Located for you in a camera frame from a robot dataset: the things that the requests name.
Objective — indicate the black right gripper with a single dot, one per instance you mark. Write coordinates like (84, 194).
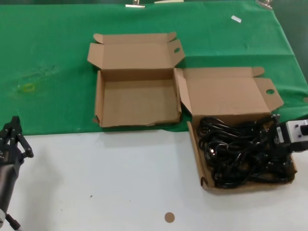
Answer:
(281, 134)

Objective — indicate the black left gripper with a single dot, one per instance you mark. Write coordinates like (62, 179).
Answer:
(9, 154)

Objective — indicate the open cardboard box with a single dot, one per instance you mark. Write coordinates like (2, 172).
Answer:
(139, 103)

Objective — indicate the green table cloth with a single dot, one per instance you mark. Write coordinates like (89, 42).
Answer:
(48, 48)

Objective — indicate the white tape strip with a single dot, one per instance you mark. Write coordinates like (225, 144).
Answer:
(236, 19)

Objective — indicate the brown round paper disc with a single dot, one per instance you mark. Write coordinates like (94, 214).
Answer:
(169, 217)

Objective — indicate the white paper strip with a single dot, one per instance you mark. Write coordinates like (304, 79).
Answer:
(168, 1)

